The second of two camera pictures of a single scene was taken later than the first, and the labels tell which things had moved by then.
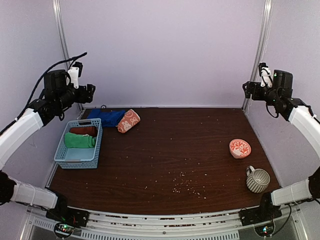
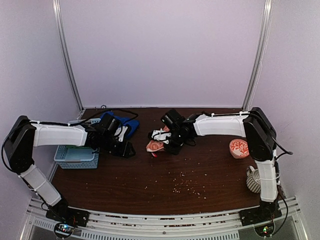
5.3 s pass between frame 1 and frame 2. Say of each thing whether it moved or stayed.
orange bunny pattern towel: moved
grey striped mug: stayed
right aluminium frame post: stayed
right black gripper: moved
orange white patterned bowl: stayed
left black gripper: moved
